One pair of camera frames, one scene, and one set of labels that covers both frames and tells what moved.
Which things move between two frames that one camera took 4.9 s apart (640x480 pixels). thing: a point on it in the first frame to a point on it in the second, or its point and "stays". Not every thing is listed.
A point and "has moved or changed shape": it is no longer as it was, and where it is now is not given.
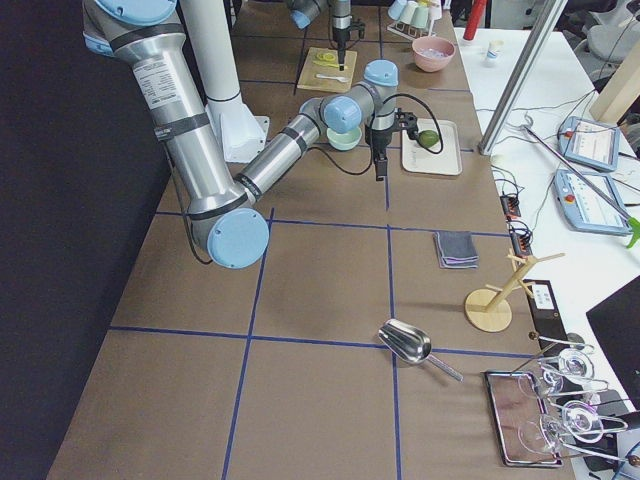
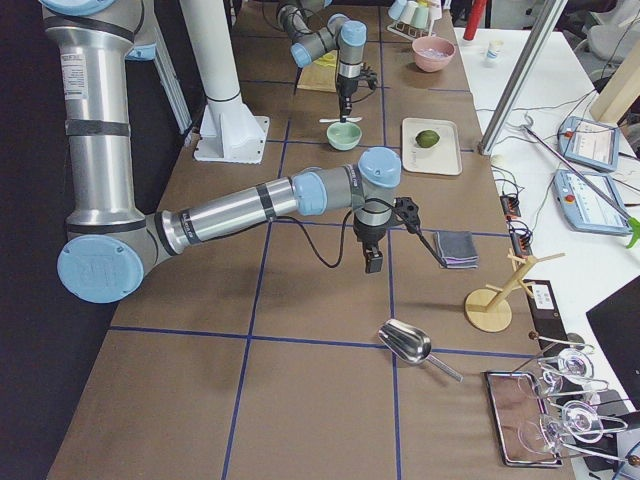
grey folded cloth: x=456 y=250 stays
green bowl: x=343 y=141 stays
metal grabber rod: x=569 y=166 stays
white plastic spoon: x=341 y=79 has moved or changed shape
